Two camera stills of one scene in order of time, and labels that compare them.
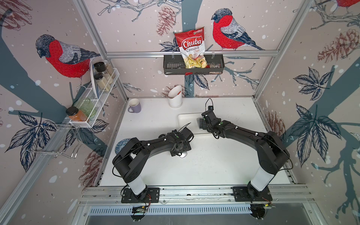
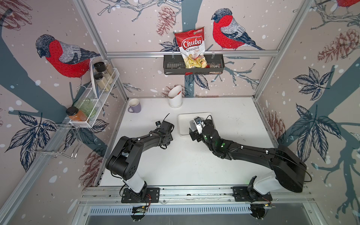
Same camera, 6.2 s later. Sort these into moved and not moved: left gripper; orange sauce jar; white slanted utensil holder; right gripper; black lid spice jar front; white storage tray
Moved: right gripper; left gripper
Not moved: orange sauce jar; white slanted utensil holder; white storage tray; black lid spice jar front
